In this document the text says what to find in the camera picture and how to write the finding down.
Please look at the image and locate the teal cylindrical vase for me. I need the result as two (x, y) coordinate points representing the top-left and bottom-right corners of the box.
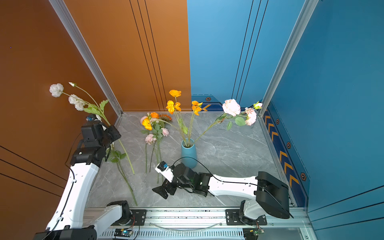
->
(181, 139), (198, 169)

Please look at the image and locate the white flower stem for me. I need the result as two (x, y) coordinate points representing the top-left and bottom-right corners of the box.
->
(49, 81), (136, 175)

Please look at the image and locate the orange poppy flower stem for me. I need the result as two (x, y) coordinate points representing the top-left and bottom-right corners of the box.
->
(166, 90), (207, 142)

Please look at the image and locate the pink rose flower stem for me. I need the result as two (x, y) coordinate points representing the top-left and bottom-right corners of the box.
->
(195, 99), (263, 142)

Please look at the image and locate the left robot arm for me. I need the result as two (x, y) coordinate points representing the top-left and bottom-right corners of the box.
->
(34, 120), (132, 240)

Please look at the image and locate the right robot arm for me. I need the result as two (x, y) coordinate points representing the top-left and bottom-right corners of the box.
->
(153, 162), (292, 225)

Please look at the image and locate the cream flower stem at edge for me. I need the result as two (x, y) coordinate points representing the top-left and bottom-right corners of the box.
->
(107, 144), (138, 206)

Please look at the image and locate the left green circuit board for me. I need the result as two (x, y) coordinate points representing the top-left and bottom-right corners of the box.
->
(114, 228), (133, 238)

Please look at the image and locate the pink carnation flower bunch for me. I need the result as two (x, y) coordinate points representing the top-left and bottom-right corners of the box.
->
(140, 113), (170, 173)

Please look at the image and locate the orange gerbera flower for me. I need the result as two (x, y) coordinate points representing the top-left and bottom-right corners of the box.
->
(150, 112), (172, 123)

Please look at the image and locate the right circuit board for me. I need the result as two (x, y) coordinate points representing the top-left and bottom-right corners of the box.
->
(243, 228), (265, 240)

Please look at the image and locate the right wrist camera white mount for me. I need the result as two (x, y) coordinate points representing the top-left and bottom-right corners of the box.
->
(155, 161), (174, 183)

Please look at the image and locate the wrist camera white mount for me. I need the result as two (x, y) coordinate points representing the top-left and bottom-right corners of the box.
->
(155, 161), (174, 183)
(86, 114), (102, 126)

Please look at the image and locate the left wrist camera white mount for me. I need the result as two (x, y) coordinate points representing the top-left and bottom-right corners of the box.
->
(86, 114), (102, 126)

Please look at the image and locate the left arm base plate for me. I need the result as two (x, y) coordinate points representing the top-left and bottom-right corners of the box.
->
(119, 209), (147, 227)

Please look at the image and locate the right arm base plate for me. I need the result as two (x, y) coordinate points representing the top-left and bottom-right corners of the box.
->
(225, 209), (268, 226)

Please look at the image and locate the left aluminium corner post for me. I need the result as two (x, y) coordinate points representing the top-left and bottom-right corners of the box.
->
(49, 0), (124, 117)

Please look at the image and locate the aluminium corner post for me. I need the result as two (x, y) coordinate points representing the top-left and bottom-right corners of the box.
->
(259, 0), (319, 117)
(49, 0), (124, 117)

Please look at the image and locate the aluminium front rail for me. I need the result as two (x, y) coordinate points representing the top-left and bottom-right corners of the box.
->
(53, 206), (319, 240)

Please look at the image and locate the right aluminium corner post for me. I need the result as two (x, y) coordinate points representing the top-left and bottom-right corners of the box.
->
(259, 0), (319, 117)

